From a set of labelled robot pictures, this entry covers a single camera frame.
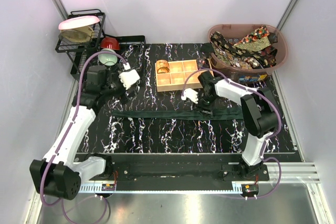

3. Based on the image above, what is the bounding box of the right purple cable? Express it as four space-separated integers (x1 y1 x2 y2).
181 68 283 199

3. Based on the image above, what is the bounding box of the rolled orange tie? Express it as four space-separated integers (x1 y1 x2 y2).
156 60 170 74

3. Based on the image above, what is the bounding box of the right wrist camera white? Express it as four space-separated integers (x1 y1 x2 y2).
181 88 198 104

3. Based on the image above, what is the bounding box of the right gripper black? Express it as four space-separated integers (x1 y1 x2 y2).
193 93 217 118

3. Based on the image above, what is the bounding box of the beige plate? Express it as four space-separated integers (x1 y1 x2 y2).
58 26 94 43

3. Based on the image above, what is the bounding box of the wooden compartment box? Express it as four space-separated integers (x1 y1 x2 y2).
155 60 212 92

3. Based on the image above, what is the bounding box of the pink plate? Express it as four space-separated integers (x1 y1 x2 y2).
58 15 100 30

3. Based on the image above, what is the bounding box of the light green bowl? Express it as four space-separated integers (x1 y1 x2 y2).
98 48 118 67

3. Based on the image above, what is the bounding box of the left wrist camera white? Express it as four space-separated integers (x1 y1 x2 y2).
119 69 140 90

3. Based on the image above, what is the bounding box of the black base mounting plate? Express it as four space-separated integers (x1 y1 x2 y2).
101 153 269 182

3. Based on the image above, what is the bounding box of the black wire dish rack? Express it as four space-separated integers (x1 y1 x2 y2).
55 9 146 80

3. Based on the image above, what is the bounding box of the black marble pattern mat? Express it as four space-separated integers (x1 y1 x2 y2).
51 42 305 163

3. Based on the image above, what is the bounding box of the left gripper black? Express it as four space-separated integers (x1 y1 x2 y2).
101 64 138 104

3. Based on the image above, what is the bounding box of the red bowl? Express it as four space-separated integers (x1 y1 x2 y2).
100 37 120 51

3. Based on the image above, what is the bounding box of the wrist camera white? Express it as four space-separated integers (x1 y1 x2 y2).
181 88 198 104
119 69 140 90

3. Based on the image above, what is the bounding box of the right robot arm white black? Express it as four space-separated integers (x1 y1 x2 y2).
196 70 281 180

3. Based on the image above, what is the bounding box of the rolled dark patterned tie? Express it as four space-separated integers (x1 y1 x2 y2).
197 58 211 69

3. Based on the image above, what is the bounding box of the brown plastic basket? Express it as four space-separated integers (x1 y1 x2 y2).
208 25 288 84

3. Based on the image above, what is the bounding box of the pile of patterned ties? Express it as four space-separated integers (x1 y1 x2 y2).
210 25 278 70

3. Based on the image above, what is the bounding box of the blue yellow small box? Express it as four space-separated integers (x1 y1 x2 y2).
238 74 268 83

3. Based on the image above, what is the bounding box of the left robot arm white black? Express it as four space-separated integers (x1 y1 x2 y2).
29 63 140 202

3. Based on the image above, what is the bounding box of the aluminium rail frame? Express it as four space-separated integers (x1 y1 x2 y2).
78 162 320 197

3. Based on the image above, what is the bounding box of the dark green fern tie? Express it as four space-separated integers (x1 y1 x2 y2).
111 108 244 121

